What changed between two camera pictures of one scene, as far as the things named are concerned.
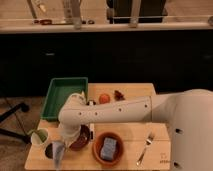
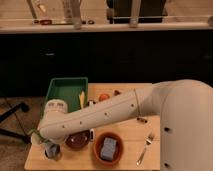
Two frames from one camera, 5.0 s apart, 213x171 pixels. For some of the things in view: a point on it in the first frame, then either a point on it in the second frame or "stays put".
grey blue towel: (58, 153) -> (52, 150)
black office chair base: (22, 107) stays put
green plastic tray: (59, 89) stays put
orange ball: (104, 98) stays put
